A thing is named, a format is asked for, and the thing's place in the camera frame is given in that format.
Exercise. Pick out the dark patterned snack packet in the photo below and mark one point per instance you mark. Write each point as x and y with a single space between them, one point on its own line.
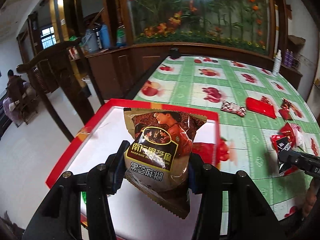
233 108

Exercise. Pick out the small black object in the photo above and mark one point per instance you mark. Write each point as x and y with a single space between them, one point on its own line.
174 53

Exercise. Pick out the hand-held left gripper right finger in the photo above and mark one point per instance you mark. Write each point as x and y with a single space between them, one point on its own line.
193 180

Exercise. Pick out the dark red candy packet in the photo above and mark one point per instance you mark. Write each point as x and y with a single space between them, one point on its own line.
287 108

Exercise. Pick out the white spray bottle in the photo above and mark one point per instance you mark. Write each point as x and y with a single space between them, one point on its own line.
277 63

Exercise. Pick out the red and black snack packet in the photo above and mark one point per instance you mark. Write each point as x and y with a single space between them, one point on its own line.
281 145

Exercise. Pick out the brown sesame paste packet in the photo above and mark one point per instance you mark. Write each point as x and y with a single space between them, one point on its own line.
160 140

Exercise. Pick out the green plastic bottle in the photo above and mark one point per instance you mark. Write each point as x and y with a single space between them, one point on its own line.
121 37

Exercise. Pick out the red box with white inside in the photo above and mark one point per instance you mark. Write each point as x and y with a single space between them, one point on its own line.
100 140

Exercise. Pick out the dark wooden cabinet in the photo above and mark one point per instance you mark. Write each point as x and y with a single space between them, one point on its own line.
140 62

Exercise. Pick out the large flower painting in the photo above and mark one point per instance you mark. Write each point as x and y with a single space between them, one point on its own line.
200 12

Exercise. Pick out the person's right hand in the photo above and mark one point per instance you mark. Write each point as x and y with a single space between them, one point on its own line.
310 200

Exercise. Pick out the dark wooden chair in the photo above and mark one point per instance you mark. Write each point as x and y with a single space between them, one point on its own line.
50 75

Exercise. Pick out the blue thermos bottle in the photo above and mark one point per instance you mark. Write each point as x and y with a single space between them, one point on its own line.
105 36

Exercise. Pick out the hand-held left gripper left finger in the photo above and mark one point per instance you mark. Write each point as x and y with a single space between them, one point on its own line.
117 172

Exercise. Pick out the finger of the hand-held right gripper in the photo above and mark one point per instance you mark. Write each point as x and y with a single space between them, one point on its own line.
295 158

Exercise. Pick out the green fruit print tablecloth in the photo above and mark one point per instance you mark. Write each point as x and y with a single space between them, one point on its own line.
250 135

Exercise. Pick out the red serrated snack packet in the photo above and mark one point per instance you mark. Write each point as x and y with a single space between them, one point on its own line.
290 130

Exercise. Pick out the flat red snack packet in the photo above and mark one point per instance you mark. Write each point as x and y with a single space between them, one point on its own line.
261 107

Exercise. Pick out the purple bottles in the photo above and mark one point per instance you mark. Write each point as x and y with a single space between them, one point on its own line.
288 58

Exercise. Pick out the grey water jug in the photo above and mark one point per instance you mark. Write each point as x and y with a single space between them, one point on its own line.
89 41

